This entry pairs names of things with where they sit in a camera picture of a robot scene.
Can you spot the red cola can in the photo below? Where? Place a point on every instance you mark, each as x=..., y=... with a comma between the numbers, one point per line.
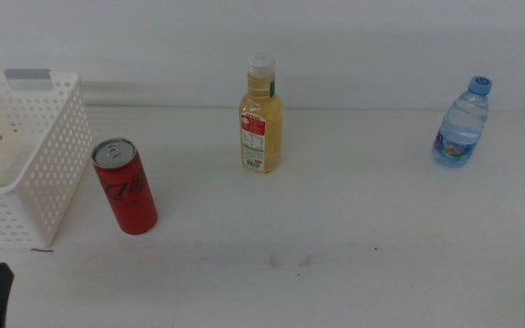
x=126, y=196

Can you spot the yellow tea bottle white cap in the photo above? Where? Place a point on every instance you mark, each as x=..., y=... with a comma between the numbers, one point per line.
x=262, y=136

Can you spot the small water bottle blue cap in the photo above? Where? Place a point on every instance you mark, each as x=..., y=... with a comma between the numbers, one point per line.
x=460, y=127

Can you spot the white perforated plastic basket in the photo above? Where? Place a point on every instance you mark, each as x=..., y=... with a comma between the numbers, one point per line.
x=57, y=136

